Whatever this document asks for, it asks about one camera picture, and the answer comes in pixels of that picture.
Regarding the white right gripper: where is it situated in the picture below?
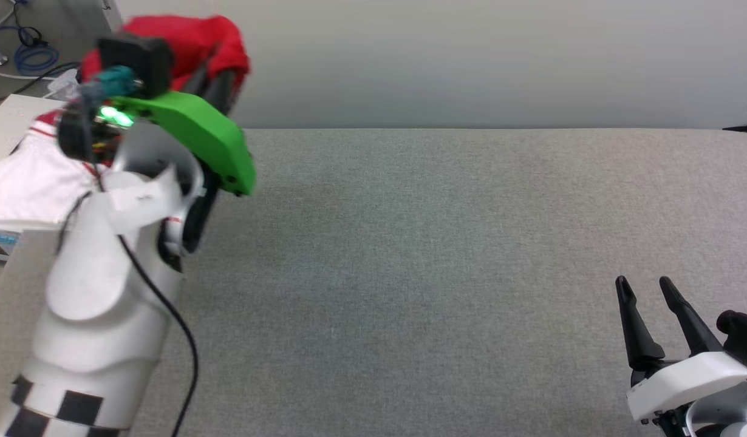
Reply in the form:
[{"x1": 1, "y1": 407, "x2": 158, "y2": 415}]
[{"x1": 615, "y1": 276, "x2": 747, "y2": 422}]

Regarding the grey metal partition leg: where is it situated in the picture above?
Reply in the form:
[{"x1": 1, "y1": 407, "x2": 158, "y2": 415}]
[{"x1": 100, "y1": 0, "x2": 123, "y2": 31}]

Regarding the white power supply box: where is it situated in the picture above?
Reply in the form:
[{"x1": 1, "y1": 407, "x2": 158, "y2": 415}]
[{"x1": 0, "y1": 94, "x2": 64, "y2": 263}]

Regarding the black floor cable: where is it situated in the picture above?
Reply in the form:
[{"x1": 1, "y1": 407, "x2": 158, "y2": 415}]
[{"x1": 0, "y1": 61, "x2": 77, "y2": 104}]

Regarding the white partition panel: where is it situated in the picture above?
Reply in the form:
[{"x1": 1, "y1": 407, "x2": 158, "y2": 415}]
[{"x1": 106, "y1": 0, "x2": 747, "y2": 129}]

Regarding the red and white jersey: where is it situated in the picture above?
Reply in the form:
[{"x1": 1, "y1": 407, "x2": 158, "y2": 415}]
[{"x1": 0, "y1": 15, "x2": 251, "y2": 231}]

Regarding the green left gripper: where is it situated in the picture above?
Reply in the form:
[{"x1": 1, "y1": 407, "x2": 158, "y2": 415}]
[{"x1": 56, "y1": 64, "x2": 257, "y2": 196}]

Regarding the blue coiled cable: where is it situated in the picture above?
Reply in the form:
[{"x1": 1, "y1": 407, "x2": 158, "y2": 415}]
[{"x1": 14, "y1": 46, "x2": 60, "y2": 78}]

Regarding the grey fabric sofa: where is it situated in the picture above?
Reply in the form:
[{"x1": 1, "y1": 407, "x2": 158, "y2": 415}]
[{"x1": 0, "y1": 127, "x2": 747, "y2": 437}]

